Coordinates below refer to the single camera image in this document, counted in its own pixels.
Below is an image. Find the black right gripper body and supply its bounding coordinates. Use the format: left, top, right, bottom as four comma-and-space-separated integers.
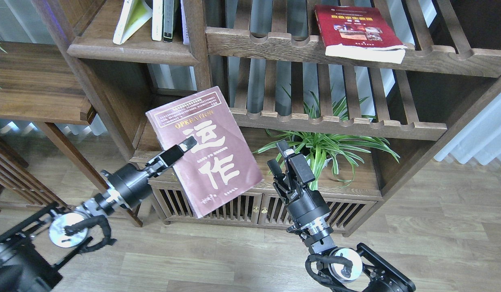
273, 155, 330, 236

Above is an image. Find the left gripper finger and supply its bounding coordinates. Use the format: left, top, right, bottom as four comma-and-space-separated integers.
178, 135, 197, 153

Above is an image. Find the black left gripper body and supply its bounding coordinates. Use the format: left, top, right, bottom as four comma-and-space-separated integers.
101, 145, 185, 209

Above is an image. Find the dark maroon cover book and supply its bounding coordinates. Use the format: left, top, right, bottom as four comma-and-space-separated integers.
146, 86, 263, 218

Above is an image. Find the yellow green cover book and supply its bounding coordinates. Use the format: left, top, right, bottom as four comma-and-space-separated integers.
113, 0, 152, 45

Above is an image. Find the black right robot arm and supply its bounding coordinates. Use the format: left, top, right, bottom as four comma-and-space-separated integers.
268, 140, 416, 292

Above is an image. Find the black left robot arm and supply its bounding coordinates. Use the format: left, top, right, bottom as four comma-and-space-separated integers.
0, 137, 197, 292

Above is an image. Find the green spider plant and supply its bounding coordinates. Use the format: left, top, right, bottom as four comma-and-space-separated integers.
253, 91, 400, 190

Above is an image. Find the dark wooden bookshelf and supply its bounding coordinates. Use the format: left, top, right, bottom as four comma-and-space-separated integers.
32, 0, 501, 236

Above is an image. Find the wooden slatted rack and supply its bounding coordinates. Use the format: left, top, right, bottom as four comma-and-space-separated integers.
0, 137, 72, 212

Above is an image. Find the white upright book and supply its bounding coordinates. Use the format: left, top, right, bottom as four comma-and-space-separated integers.
152, 0, 164, 41

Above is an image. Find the dark green upright book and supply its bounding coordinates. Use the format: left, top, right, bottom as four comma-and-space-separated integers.
162, 0, 180, 43

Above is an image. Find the wooden side table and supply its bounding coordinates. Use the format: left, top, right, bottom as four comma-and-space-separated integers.
0, 41, 144, 228

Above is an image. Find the red cover book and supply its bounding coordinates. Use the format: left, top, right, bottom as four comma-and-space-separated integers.
314, 5, 407, 64

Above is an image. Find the white curtain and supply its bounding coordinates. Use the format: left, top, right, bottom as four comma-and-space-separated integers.
434, 93, 501, 165

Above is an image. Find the white book behind post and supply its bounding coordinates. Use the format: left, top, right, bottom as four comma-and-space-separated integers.
180, 0, 190, 45

